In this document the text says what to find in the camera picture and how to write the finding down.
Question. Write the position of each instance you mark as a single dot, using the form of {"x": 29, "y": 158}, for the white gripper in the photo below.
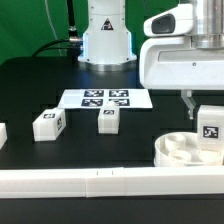
{"x": 185, "y": 49}

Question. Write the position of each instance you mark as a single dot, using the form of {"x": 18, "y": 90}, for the white round stool seat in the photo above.
{"x": 180, "y": 149}

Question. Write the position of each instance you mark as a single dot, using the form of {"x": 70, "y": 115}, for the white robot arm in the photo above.
{"x": 107, "y": 42}

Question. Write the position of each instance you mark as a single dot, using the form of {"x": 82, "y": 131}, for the white marker tag sheet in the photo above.
{"x": 96, "y": 98}

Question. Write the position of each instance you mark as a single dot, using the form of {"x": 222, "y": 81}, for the white U-shaped fence frame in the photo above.
{"x": 103, "y": 182}

